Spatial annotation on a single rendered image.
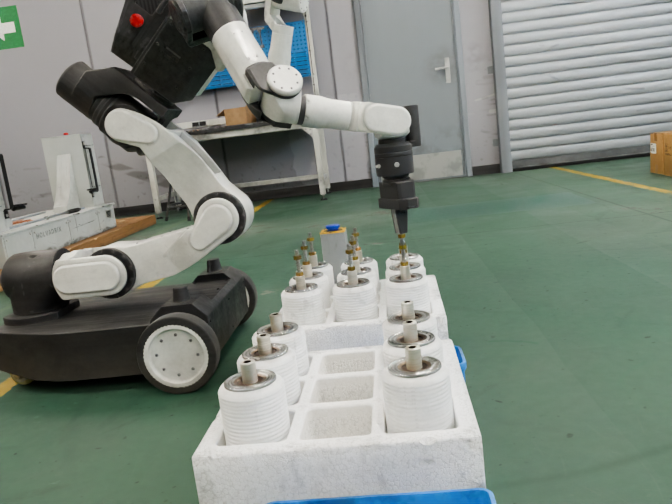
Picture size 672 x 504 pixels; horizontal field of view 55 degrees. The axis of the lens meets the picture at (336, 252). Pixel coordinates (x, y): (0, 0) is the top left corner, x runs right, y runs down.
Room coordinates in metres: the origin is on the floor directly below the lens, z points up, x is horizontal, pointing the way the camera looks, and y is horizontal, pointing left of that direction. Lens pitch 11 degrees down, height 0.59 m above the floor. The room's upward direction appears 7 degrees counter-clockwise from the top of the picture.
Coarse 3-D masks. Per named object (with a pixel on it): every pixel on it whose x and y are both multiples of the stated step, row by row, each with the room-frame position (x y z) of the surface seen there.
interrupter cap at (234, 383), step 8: (232, 376) 0.89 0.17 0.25; (240, 376) 0.89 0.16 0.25; (264, 376) 0.88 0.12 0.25; (272, 376) 0.88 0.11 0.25; (224, 384) 0.86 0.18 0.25; (232, 384) 0.86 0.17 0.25; (240, 384) 0.87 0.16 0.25; (248, 384) 0.86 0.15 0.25; (256, 384) 0.85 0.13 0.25; (264, 384) 0.85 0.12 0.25
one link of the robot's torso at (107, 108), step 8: (112, 96) 1.75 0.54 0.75; (120, 96) 1.76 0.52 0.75; (128, 96) 1.79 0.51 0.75; (112, 104) 1.74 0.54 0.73; (120, 104) 1.74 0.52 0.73; (128, 104) 1.75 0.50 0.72; (136, 104) 1.77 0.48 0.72; (104, 112) 1.73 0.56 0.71; (144, 112) 1.76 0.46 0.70; (152, 112) 1.84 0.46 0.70; (96, 120) 1.75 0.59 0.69; (104, 120) 1.74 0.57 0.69; (104, 128) 1.74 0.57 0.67; (120, 144) 1.74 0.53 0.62; (128, 144) 1.74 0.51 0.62
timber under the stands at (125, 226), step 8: (144, 216) 5.49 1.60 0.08; (152, 216) 5.48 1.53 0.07; (120, 224) 5.06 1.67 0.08; (128, 224) 4.98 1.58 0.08; (136, 224) 5.10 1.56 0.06; (144, 224) 5.27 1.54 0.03; (152, 224) 5.45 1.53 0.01; (104, 232) 4.62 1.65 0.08; (112, 232) 4.62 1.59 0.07; (120, 232) 4.76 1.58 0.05; (128, 232) 4.91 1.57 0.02; (88, 240) 4.26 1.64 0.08; (96, 240) 4.34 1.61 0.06; (104, 240) 4.47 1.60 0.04; (112, 240) 4.60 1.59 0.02; (72, 248) 3.99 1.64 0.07; (80, 248) 4.10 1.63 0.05; (0, 272) 3.32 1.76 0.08; (0, 288) 3.18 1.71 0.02
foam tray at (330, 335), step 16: (384, 288) 1.60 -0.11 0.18; (432, 288) 1.54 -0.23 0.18; (384, 304) 1.45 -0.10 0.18; (432, 304) 1.40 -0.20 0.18; (368, 320) 1.33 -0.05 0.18; (384, 320) 1.32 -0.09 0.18; (320, 336) 1.33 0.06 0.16; (336, 336) 1.32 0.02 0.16; (352, 336) 1.32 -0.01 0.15; (368, 336) 1.32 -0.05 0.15
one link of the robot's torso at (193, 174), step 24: (120, 120) 1.71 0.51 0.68; (144, 120) 1.71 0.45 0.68; (144, 144) 1.71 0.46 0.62; (168, 144) 1.71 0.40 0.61; (192, 144) 1.82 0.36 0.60; (168, 168) 1.73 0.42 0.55; (192, 168) 1.73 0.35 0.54; (216, 168) 1.82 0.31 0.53; (192, 192) 1.73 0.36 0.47; (216, 192) 1.71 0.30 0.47; (240, 192) 1.80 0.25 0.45; (240, 216) 1.71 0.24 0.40
